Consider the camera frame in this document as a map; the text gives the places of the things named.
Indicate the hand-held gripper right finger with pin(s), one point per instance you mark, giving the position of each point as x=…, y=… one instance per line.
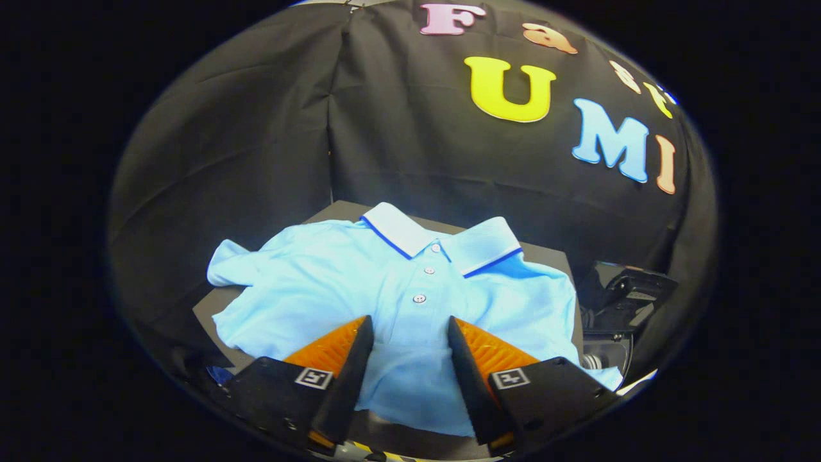
x=471, y=378

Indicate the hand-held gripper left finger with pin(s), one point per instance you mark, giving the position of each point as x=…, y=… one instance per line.
x=346, y=385

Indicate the light blue polo shirt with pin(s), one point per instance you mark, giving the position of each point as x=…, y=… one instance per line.
x=321, y=289

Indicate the grey washing machine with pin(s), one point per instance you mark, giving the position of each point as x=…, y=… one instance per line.
x=606, y=353

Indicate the dark glass washing machine lid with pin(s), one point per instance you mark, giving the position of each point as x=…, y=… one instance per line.
x=632, y=285

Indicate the grey cabinet with dark top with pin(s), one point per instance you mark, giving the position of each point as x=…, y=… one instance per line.
x=551, y=256

